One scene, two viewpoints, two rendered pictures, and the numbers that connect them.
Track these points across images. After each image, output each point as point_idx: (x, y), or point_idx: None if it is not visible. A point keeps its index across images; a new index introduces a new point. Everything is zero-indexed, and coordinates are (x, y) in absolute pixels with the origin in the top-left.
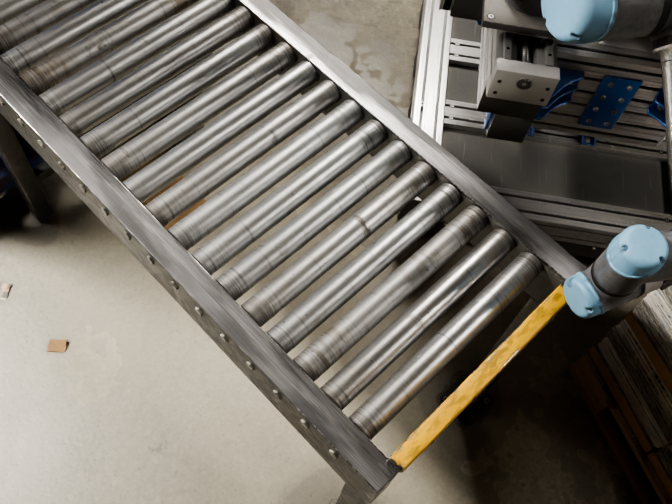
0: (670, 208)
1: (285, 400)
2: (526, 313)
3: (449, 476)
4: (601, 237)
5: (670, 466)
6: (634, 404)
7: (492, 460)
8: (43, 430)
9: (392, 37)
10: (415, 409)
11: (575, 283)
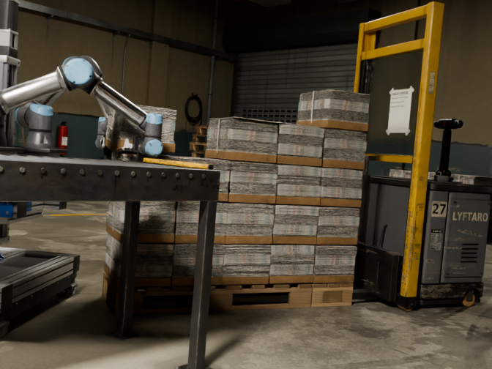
0: (53, 258)
1: (181, 173)
2: (134, 201)
3: (166, 342)
4: (58, 270)
5: (181, 271)
6: (151, 274)
7: (159, 333)
8: None
9: None
10: (124, 345)
11: (152, 141)
